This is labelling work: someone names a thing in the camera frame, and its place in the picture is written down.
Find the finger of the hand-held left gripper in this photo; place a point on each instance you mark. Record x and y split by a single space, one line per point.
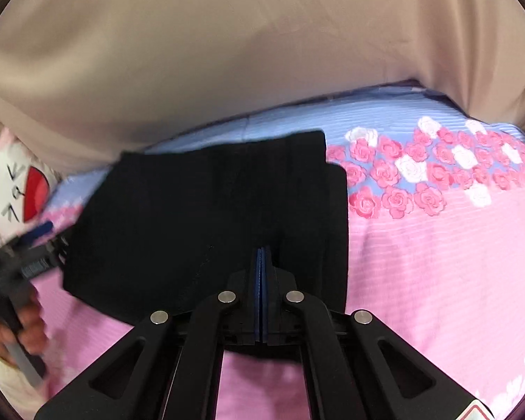
35 232

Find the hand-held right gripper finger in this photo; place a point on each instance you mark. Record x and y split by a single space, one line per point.
265 291
257 291

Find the black pants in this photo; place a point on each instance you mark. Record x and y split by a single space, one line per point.
201 205

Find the person's left forearm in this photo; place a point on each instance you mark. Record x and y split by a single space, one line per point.
8 380

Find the person's left hand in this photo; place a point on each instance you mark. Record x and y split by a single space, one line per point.
34 330

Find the white cat print pillow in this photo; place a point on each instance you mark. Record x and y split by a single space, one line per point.
8 183

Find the pink floral bed sheet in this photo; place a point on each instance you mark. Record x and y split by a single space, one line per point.
420 271

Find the beige cloth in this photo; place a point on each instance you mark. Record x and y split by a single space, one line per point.
245 52

